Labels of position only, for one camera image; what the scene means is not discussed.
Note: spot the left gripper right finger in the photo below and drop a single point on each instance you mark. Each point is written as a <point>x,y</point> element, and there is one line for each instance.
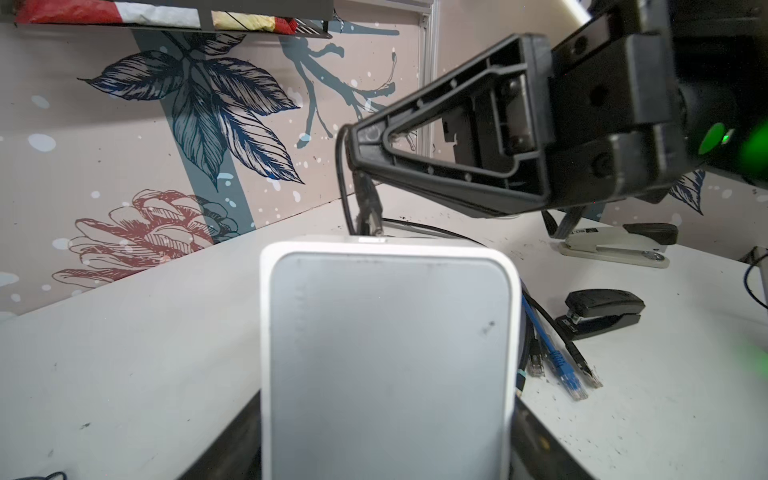
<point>535,453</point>

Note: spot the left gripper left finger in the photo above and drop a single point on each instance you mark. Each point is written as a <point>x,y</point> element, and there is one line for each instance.
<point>236,453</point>

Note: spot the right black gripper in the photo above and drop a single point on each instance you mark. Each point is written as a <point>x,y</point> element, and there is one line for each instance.
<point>615,105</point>

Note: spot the black stapler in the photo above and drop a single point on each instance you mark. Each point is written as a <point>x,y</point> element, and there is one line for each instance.
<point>593,312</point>

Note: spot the black power adapter with cable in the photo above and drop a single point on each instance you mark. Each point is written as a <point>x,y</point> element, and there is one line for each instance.
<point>370,221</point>

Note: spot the red cassava chips bag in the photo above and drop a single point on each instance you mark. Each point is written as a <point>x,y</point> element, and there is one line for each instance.
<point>93,12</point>

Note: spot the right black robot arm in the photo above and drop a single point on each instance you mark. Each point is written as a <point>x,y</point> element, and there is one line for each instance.
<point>720,57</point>

